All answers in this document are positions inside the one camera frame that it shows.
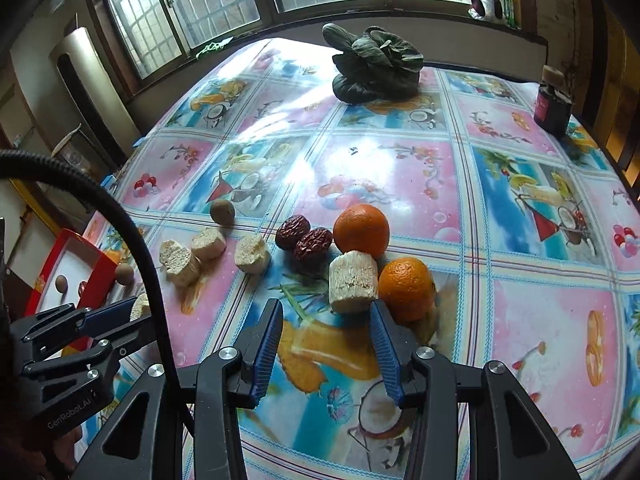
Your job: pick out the red date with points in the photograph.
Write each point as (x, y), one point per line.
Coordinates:
(82, 288)
(293, 231)
(312, 243)

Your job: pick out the dark red jar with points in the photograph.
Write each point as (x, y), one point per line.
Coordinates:
(552, 107)

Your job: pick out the red cardboard box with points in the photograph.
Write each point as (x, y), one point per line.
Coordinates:
(75, 260)

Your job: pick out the printed plastic tablecloth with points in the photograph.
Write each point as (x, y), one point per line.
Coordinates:
(525, 310)

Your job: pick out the brown longan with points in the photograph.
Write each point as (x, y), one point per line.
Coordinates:
(124, 275)
(222, 211)
(61, 284)

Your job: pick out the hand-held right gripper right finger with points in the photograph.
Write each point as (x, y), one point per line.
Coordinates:
(387, 355)

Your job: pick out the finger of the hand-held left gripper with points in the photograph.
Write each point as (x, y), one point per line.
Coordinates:
(112, 310)
(132, 337)

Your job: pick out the dark leafy green vegetable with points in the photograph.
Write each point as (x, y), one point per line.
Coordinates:
(375, 65)

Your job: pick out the orange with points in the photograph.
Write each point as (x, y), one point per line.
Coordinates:
(406, 290)
(361, 230)

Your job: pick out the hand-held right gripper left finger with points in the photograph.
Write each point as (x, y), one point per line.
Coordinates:
(267, 345)

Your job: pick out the green bottle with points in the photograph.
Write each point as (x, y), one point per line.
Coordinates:
(509, 10)

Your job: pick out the large sugarcane piece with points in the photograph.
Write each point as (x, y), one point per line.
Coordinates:
(352, 282)

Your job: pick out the white standing air conditioner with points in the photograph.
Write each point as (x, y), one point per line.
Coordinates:
(90, 75)

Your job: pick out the window with metal grille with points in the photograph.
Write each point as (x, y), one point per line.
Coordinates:
(150, 25)

